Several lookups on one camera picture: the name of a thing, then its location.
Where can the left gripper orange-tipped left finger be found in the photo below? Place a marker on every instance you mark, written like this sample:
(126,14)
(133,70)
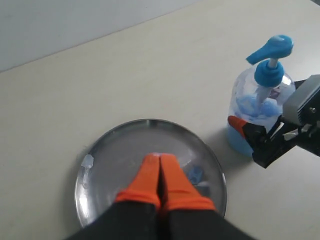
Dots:
(134,213)

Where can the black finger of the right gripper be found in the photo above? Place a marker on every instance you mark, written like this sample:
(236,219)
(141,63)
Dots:
(272,150)

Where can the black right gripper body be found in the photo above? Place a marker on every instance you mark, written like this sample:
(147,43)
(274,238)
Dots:
(308,135)

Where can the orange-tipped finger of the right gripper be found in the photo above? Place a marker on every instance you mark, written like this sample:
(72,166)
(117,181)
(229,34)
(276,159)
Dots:
(253,134)

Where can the left gripper orange-tipped right finger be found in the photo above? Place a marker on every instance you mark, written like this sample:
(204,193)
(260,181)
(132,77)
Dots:
(189,215)

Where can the blue soap pump bottle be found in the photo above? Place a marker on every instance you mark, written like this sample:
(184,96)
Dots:
(260,91)

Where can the blue soap blob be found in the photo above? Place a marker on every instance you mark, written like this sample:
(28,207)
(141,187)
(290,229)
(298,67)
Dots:
(197,177)

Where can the round stainless steel plate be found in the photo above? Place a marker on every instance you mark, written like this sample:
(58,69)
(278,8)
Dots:
(114,159)

